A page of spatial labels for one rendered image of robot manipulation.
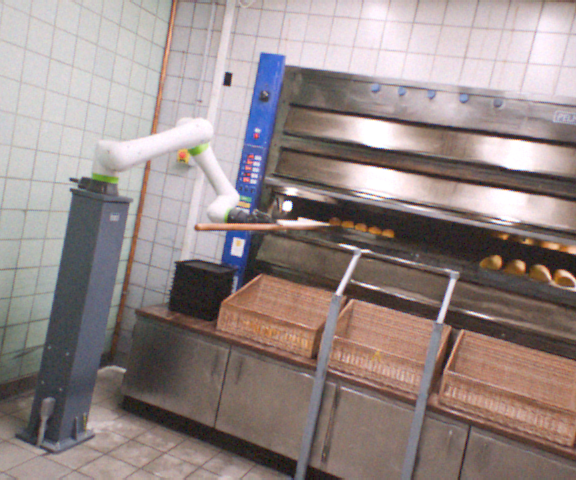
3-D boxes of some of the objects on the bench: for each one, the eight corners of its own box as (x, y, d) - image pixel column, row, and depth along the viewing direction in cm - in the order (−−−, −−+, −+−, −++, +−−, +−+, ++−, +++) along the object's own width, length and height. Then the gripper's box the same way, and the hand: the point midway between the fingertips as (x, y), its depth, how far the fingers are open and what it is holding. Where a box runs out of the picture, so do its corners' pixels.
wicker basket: (252, 316, 368) (261, 272, 366) (338, 342, 348) (348, 296, 346) (214, 329, 323) (224, 279, 320) (311, 360, 303) (322, 306, 300)
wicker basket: (341, 345, 345) (351, 298, 342) (441, 376, 325) (452, 325, 323) (314, 362, 299) (325, 308, 297) (428, 400, 280) (441, 341, 277)
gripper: (247, 204, 314) (288, 213, 305) (241, 233, 315) (281, 244, 307) (240, 203, 307) (282, 213, 298) (234, 233, 308) (276, 244, 300)
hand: (276, 227), depth 304 cm, fingers closed on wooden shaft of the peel, 3 cm apart
